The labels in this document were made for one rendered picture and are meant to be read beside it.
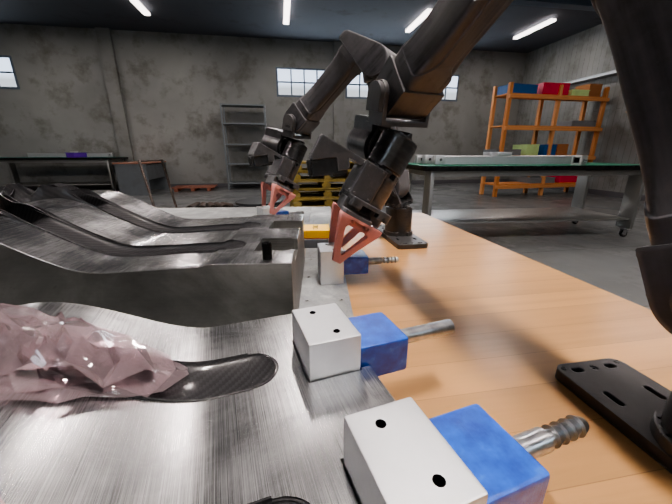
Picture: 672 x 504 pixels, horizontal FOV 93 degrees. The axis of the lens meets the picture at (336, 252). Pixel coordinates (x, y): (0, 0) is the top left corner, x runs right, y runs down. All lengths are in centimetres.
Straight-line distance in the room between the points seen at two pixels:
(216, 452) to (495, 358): 27
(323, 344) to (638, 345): 36
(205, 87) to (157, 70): 119
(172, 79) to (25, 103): 358
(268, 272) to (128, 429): 18
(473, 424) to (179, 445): 15
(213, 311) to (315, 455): 22
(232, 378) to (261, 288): 12
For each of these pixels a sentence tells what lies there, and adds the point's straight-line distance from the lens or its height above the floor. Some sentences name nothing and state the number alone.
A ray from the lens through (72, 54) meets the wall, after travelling 1118.
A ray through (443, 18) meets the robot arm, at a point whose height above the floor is 113.
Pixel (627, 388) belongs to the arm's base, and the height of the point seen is 81.
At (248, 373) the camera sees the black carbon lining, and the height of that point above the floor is 85.
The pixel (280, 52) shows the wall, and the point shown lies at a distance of 1013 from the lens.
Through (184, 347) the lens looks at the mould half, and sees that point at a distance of 27.
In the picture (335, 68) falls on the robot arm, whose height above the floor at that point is 118.
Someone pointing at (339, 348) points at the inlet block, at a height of 88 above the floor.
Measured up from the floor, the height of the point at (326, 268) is 83.
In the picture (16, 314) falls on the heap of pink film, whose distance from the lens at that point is 26.
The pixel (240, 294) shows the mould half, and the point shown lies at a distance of 34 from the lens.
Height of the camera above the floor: 100
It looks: 18 degrees down
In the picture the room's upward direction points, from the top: straight up
